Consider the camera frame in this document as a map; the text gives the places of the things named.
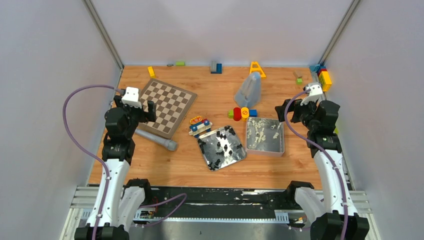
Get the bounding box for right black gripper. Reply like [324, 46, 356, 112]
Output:
[274, 95, 318, 131]

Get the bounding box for wooden chessboard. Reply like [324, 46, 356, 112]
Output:
[138, 78, 198, 139]

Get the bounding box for grey cylinder tube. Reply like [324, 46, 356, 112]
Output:
[135, 128, 178, 152]

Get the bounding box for silver tray white pieces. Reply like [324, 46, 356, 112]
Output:
[245, 117, 285, 157]

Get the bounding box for translucent blue plastic container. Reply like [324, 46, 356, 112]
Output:
[234, 72, 262, 109]

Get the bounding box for red yellow blue block toy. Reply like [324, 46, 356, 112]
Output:
[227, 107, 258, 121]

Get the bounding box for colourful toy car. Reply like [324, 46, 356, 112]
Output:
[188, 116, 213, 138]

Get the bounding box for silver tray black pieces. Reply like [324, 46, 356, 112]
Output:
[197, 125, 247, 171]

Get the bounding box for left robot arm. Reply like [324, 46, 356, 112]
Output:
[74, 95, 157, 240]

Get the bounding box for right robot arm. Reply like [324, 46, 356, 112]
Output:
[275, 99, 370, 240]

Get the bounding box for yellow block far left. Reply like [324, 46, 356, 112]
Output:
[147, 66, 157, 79]

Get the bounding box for wooden brown block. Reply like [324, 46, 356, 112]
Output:
[293, 70, 303, 79]

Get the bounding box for yellow red blue brick stack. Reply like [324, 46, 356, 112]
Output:
[309, 64, 333, 92]

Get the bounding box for blue grey block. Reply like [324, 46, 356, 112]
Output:
[210, 61, 223, 74]

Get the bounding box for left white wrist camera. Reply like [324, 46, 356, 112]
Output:
[121, 87, 143, 109]

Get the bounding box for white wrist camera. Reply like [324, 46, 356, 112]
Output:
[300, 82, 324, 106]
[121, 87, 143, 109]

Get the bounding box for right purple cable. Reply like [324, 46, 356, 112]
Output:
[283, 88, 349, 240]

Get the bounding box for purple cable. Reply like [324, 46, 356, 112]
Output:
[283, 88, 349, 240]
[62, 84, 127, 240]

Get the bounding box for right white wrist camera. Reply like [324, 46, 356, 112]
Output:
[300, 82, 324, 106]

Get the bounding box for yellow triangular frame toy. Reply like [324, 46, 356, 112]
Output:
[249, 61, 267, 79]

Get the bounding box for green block at wall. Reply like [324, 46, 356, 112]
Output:
[175, 61, 186, 67]

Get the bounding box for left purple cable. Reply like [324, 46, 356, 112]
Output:
[62, 84, 127, 240]

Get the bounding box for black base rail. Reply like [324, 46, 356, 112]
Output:
[86, 184, 354, 222]

